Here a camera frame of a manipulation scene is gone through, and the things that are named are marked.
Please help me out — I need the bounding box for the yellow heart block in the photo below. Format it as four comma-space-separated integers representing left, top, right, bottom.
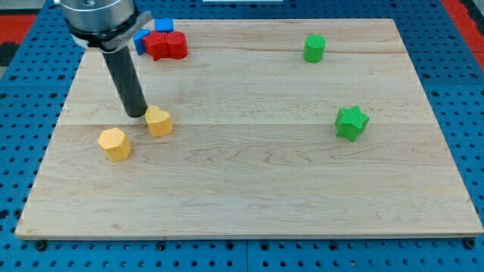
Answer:
144, 105, 173, 137

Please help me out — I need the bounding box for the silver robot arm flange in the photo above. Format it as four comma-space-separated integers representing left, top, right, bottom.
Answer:
60, 0, 152, 54

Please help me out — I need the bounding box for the green star block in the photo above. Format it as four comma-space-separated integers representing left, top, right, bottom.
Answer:
335, 105, 371, 142

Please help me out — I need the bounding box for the red star block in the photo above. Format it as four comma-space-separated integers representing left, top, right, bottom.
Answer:
142, 31, 169, 61

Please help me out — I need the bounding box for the wooden board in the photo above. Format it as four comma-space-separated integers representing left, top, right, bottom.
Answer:
16, 19, 483, 240

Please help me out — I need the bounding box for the red cylinder block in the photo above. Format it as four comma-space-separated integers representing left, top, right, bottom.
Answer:
165, 31, 188, 59

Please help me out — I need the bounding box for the green cylinder block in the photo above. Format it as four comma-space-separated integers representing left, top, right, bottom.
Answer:
302, 34, 326, 63

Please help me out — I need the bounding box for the yellow hexagon block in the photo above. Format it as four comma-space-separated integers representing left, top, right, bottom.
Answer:
98, 128, 132, 162

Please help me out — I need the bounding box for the blue cube block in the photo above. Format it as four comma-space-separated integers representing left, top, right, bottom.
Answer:
154, 18, 174, 32

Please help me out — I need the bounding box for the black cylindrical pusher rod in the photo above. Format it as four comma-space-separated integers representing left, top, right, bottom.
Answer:
103, 47, 147, 118

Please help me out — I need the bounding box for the blue angled block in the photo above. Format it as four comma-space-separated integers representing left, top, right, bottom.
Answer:
132, 29, 151, 55

